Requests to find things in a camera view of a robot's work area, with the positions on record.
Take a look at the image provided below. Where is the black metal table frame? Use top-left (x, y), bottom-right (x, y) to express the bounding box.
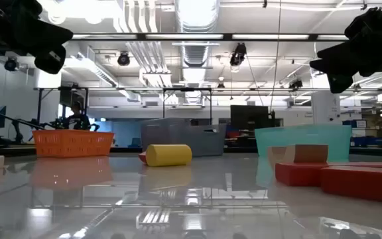
top-left (0, 145), bottom-right (382, 157)

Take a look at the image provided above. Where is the white rectangular air duct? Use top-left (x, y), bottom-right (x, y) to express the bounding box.
top-left (63, 44), bottom-right (142, 102)

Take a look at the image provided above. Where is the white column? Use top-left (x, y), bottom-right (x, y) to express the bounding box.
top-left (311, 71), bottom-right (342, 125)

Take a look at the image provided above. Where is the teal plastic bin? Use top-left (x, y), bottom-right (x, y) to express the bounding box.
top-left (254, 124), bottom-right (353, 163)

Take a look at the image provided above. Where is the grey plastic bin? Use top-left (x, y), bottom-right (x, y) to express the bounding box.
top-left (140, 117), bottom-right (227, 157)

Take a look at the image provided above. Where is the black background station frame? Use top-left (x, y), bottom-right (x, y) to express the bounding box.
top-left (162, 87), bottom-right (213, 125)
top-left (36, 86), bottom-right (90, 131)

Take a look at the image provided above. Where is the frame bar with light strips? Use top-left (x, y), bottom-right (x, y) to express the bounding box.
top-left (70, 32), bottom-right (350, 42)

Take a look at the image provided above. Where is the orange plastic basket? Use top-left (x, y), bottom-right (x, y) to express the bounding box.
top-left (32, 129), bottom-right (115, 158)

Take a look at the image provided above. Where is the yellow cylinder block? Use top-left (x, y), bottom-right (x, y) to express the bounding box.
top-left (145, 143), bottom-right (193, 167)

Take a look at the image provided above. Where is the thin black hanging cable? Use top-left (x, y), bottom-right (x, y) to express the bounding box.
top-left (269, 0), bottom-right (283, 112)

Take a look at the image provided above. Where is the silver ventilation duct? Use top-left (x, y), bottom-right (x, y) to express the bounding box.
top-left (174, 0), bottom-right (221, 104)

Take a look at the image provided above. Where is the person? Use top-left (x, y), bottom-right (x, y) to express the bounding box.
top-left (63, 99), bottom-right (92, 131)

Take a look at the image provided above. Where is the black overhead camera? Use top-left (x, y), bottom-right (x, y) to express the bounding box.
top-left (229, 42), bottom-right (247, 67)

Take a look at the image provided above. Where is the black monitor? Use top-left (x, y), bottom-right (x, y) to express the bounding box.
top-left (229, 105), bottom-right (270, 132)

